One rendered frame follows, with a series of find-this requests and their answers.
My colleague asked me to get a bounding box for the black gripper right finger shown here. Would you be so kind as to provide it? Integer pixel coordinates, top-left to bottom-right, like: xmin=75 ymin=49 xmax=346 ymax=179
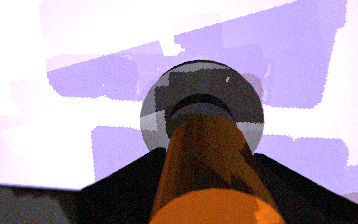
xmin=253 ymin=153 xmax=358 ymax=224

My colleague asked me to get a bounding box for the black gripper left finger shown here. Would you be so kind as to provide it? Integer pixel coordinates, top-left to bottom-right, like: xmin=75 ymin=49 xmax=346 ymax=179
xmin=0 ymin=147 xmax=166 ymax=224

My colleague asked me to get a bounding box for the orange cylinder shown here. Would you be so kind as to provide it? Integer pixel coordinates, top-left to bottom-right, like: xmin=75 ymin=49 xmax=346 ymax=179
xmin=148 ymin=115 xmax=286 ymax=224

